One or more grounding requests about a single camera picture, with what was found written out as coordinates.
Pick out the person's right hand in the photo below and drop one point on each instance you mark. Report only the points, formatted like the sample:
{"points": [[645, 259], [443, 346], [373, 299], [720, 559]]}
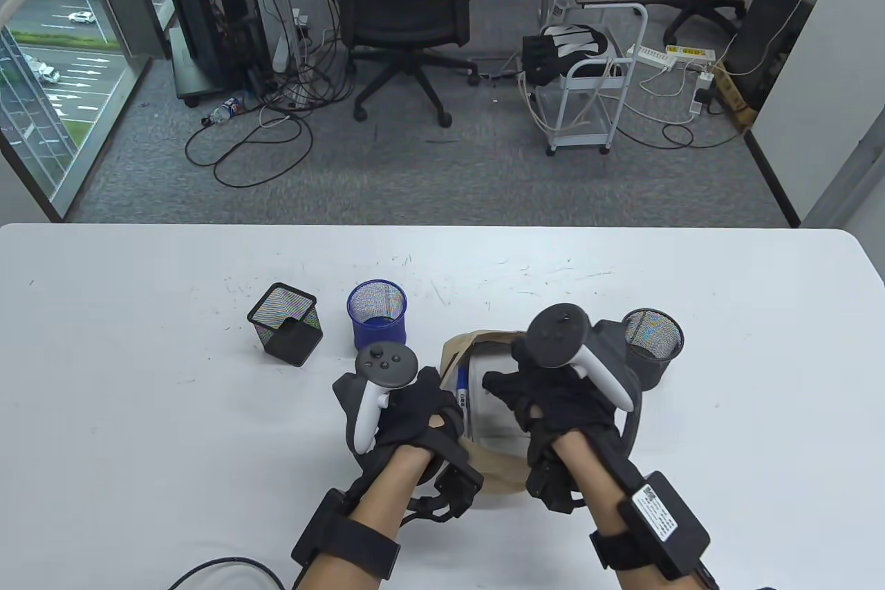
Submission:
{"points": [[553, 396]]}

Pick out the person's left hand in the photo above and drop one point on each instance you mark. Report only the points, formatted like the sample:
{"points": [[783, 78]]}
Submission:
{"points": [[415, 410]]}

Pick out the grey white hand controller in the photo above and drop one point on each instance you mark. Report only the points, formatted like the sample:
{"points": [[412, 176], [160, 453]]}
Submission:
{"points": [[556, 334], [387, 365]]}

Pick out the blue marker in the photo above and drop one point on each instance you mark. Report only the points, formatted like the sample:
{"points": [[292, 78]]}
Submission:
{"points": [[461, 382]]}

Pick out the beige velcro pouch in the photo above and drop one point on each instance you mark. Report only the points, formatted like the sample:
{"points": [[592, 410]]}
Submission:
{"points": [[498, 472]]}

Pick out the person's right forearm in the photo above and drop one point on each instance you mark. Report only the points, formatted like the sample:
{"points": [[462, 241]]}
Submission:
{"points": [[588, 472]]}

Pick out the blue round mesh pen holder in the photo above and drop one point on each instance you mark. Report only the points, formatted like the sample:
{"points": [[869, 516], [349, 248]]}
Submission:
{"points": [[377, 330]]}

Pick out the black round mesh pen holder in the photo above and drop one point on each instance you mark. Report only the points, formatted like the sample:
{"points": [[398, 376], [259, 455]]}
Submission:
{"points": [[657, 341]]}

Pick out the black square mesh pen holder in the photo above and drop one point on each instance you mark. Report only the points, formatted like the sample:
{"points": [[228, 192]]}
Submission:
{"points": [[294, 344]]}

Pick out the black left wrist tracker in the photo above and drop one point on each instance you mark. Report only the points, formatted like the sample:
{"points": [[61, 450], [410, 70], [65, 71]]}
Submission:
{"points": [[352, 541]]}

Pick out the black wrist tracker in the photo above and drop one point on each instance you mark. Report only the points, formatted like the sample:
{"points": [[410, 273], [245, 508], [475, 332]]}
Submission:
{"points": [[664, 521], [352, 541]]}

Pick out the black right wrist tracker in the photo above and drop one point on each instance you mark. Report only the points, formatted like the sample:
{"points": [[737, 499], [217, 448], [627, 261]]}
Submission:
{"points": [[664, 521]]}

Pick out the white rolling cart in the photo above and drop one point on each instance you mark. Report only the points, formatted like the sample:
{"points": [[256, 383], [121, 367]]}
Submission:
{"points": [[588, 133]]}

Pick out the black and white bag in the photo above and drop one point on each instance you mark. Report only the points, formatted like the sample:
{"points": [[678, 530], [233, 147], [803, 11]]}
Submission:
{"points": [[553, 57]]}

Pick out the white power adapter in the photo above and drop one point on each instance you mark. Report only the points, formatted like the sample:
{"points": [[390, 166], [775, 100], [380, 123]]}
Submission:
{"points": [[704, 81]]}

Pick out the yellow cardboard box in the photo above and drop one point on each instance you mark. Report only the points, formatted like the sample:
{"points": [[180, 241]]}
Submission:
{"points": [[733, 95]]}

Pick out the white power strip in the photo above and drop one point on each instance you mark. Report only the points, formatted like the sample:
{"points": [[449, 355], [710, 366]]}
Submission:
{"points": [[653, 56]]}

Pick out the clear plastic bottle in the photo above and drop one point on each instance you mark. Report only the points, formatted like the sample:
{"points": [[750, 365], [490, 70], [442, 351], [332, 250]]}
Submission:
{"points": [[225, 110]]}

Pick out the yellow label power strip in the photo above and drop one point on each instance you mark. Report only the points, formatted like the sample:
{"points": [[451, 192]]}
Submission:
{"points": [[691, 53]]}

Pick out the large black bag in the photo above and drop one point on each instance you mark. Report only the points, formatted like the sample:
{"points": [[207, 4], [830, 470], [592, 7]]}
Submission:
{"points": [[767, 43]]}

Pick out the black computer tower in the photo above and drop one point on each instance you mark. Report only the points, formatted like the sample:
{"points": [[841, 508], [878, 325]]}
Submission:
{"points": [[221, 2]]}

